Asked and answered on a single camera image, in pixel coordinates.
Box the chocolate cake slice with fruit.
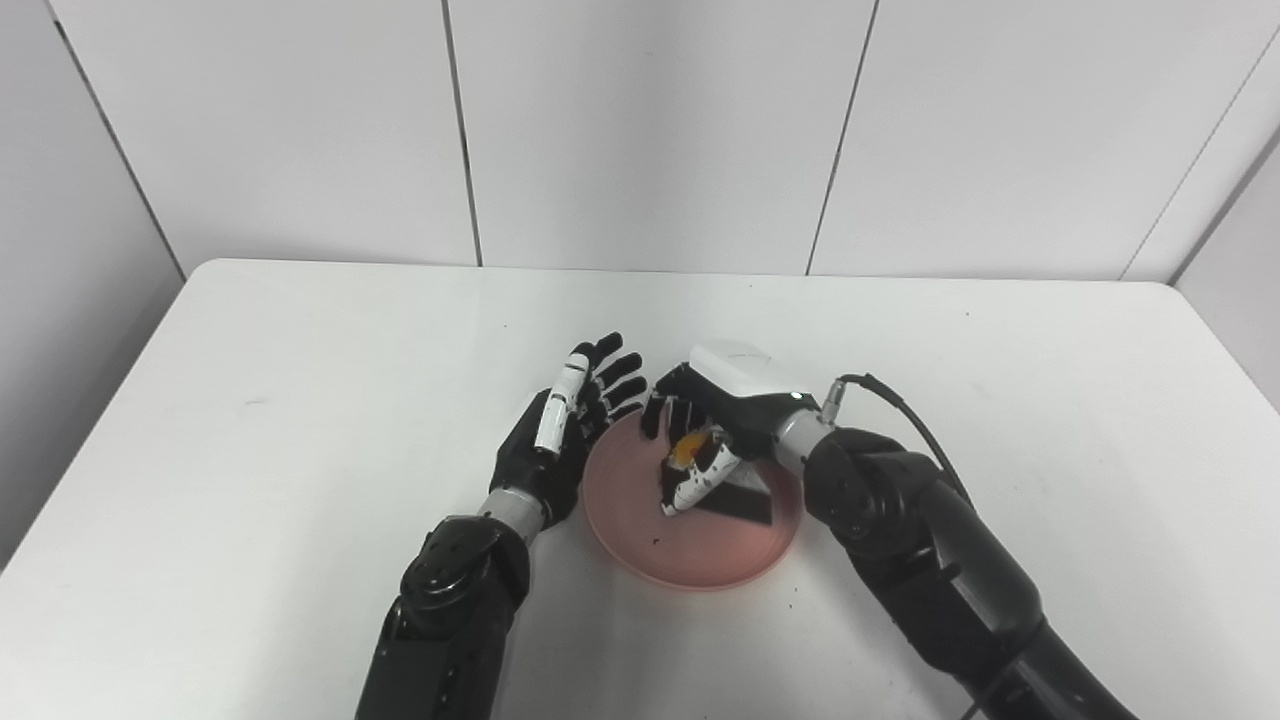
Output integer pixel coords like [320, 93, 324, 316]
[665, 430, 778, 526]

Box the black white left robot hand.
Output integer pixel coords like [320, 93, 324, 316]
[490, 332, 649, 526]

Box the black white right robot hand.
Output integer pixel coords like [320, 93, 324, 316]
[640, 340, 816, 518]

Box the pink round plate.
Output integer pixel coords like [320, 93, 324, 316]
[582, 410, 804, 592]

